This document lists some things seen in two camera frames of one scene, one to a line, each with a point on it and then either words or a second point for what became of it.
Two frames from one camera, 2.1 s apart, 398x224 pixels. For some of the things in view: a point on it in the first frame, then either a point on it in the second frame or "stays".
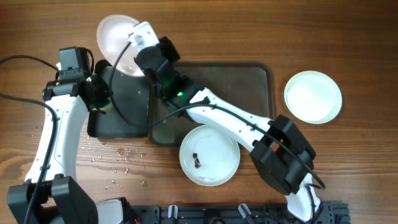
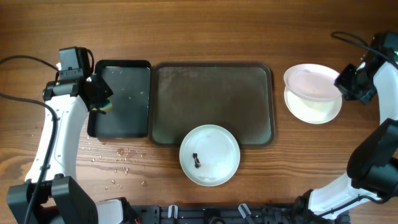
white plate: [314, 97] stays
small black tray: [128, 115] stays
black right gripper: [144, 59] to [347, 83]
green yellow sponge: [107, 107] stays
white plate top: [112, 34] to [311, 82]
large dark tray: [247, 85] stays
